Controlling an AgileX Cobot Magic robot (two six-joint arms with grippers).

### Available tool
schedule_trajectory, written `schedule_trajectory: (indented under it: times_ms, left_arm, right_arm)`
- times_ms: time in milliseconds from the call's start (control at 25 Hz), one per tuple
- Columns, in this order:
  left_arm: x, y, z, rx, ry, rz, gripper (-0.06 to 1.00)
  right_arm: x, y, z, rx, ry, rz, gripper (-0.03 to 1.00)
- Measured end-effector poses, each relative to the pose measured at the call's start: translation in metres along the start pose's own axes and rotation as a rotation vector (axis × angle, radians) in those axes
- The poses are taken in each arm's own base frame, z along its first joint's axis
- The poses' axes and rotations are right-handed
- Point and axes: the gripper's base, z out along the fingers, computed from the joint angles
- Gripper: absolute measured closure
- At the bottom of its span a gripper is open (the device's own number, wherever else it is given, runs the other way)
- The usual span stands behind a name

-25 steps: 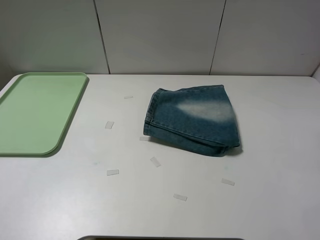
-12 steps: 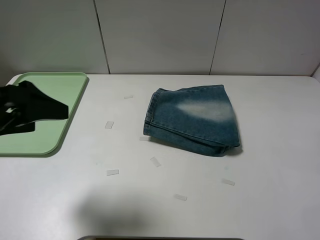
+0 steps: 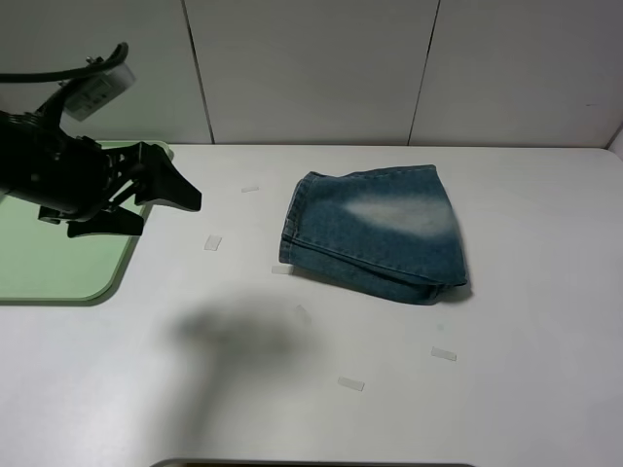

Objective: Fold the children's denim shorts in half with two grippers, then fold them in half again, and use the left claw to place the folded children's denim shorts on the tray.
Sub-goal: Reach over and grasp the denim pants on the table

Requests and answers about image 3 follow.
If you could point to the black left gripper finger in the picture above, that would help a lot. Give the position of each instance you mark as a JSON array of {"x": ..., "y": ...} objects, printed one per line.
[
  {"x": 119, "y": 221},
  {"x": 152, "y": 178}
]

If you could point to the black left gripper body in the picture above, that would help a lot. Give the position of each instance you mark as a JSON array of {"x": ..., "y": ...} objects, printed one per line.
[{"x": 76, "y": 181}]

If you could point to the children's blue denim shorts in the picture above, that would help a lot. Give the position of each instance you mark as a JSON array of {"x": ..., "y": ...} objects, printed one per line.
[{"x": 390, "y": 232}]

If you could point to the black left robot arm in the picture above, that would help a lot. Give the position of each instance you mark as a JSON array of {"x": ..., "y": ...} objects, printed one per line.
[{"x": 15, "y": 131}]

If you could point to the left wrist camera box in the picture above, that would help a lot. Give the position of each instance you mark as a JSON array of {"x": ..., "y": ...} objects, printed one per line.
[{"x": 97, "y": 92}]

